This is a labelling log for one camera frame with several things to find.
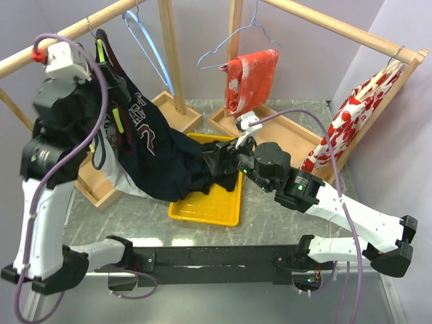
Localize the right wooden clothes rack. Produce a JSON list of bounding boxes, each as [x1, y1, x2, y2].
[[208, 1, 429, 183]]

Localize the wooden clothes rack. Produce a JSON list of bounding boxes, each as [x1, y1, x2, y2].
[[0, 0, 204, 212], [208, 1, 429, 183]]

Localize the blue wire hanger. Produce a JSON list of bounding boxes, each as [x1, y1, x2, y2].
[[196, 0, 281, 72]]

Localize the yellow plastic tray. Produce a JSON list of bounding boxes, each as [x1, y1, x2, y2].
[[167, 132, 244, 227]]

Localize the cream plastic hanger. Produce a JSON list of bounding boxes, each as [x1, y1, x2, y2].
[[354, 61, 404, 101]]

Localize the left wooden clothes rack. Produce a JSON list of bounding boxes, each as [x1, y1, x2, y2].
[[0, 0, 204, 212]]

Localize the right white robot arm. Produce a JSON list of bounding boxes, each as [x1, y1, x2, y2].
[[202, 137, 418, 278]]

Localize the navy maroon-trimmed tank top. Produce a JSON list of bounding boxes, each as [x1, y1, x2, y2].
[[96, 29, 234, 202]]

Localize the light blue plastic hanger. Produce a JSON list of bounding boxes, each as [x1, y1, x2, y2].
[[121, 2, 176, 95]]

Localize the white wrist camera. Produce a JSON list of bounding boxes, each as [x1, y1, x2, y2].
[[31, 42, 91, 80], [236, 111, 263, 149]]

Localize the green plastic hanger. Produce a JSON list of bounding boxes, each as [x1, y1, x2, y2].
[[86, 18, 124, 134]]

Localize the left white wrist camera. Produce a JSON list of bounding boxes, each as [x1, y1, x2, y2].
[[31, 42, 91, 80]]

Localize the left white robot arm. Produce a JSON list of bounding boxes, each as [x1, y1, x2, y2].
[[1, 63, 135, 295]]

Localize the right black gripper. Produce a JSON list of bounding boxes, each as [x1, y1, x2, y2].
[[200, 130, 273, 192]]

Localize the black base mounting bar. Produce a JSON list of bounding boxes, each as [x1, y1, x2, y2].
[[94, 243, 335, 288]]

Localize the orange white tie-dye garment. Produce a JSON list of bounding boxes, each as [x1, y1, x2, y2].
[[219, 49, 279, 118]]

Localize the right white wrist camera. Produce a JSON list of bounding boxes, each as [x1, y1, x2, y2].
[[236, 111, 263, 149]]

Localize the red floral white garment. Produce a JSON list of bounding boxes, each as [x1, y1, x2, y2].
[[300, 64, 406, 172]]

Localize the white navy graphic tank top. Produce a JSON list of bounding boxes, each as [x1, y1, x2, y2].
[[91, 114, 150, 198]]

